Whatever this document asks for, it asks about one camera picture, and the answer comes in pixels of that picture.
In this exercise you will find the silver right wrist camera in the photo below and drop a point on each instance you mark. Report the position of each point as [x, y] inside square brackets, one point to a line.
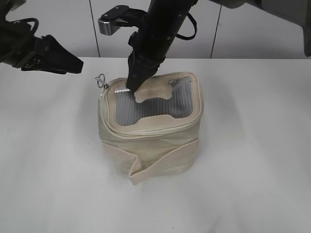
[120, 16]

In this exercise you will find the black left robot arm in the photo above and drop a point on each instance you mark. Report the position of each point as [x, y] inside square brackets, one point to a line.
[20, 48]

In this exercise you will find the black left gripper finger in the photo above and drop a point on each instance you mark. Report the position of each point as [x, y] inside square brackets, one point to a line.
[57, 59]

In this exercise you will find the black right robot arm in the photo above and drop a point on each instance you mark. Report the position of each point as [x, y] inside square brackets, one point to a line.
[165, 17]

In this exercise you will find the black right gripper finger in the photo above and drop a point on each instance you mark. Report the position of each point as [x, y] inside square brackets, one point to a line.
[139, 70]

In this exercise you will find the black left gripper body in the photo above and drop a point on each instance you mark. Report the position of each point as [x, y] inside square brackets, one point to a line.
[38, 55]

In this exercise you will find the cream canvas zipper bag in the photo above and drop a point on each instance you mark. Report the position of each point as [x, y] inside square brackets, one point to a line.
[155, 130]

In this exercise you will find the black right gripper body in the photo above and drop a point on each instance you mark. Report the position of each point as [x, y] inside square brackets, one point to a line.
[150, 45]

